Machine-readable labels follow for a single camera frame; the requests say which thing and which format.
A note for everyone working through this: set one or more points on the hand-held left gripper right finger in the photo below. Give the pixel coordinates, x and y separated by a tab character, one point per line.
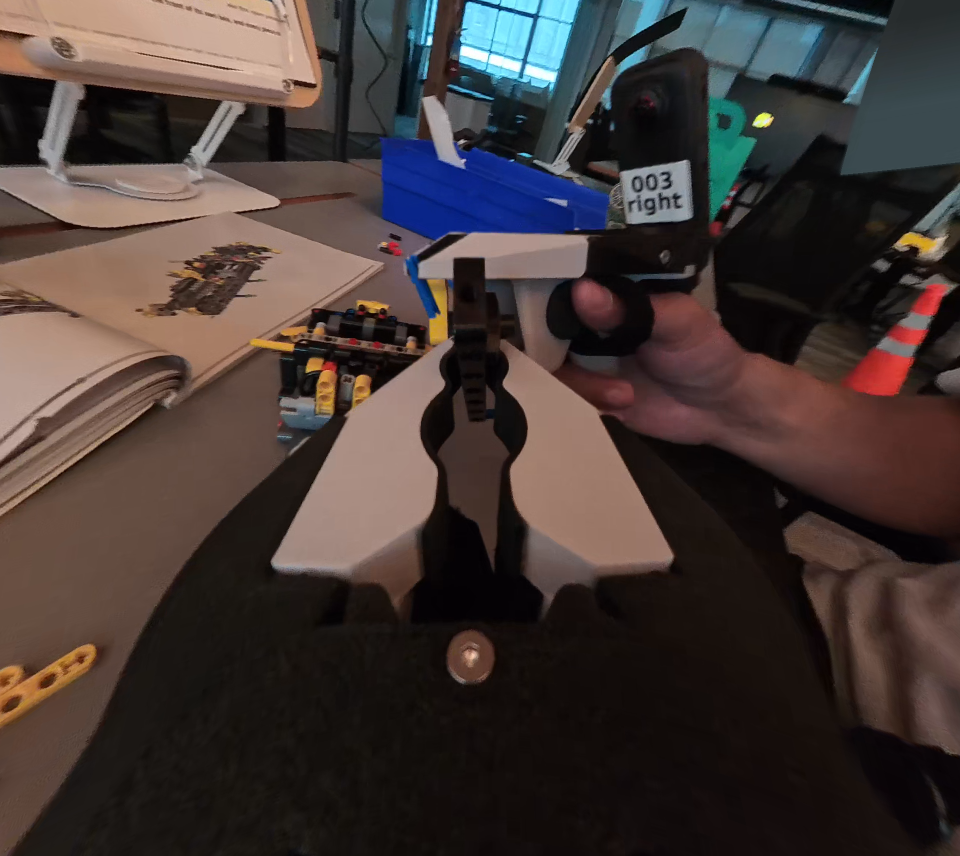
592	496

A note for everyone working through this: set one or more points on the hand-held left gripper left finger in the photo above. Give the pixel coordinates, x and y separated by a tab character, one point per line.
360	496

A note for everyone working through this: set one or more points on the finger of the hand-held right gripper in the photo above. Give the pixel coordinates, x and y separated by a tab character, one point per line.
510	256

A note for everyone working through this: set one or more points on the black lego frame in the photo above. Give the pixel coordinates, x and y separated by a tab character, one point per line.
471	301

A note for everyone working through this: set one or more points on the person's right forearm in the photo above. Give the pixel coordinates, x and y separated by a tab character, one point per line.
862	443

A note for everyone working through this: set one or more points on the scattered small lego pins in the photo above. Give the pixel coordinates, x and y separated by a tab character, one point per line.
390	245

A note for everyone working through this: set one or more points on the partly built lego chassis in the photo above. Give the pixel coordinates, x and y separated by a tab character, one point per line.
352	346

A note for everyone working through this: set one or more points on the yellow lego beam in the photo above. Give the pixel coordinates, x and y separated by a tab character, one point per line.
9	680
52	680

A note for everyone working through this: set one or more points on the person's right hand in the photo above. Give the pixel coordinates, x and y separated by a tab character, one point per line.
690	376

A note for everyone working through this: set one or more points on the blue plastic bin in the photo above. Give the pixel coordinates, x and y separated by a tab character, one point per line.
480	196

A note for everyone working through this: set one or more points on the teal plastic object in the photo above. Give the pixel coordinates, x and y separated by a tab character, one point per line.
731	151

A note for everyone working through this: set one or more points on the white paper slip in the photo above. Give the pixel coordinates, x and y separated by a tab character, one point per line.
442	136

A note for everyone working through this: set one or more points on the large paned window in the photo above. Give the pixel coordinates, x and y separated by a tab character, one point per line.
517	23

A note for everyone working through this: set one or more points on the open instruction booklet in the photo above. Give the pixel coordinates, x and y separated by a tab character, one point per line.
112	346

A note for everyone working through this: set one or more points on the orange traffic cone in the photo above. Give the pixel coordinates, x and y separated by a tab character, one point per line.
896	353

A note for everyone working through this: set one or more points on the wooden post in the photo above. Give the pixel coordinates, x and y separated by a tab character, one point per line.
454	8

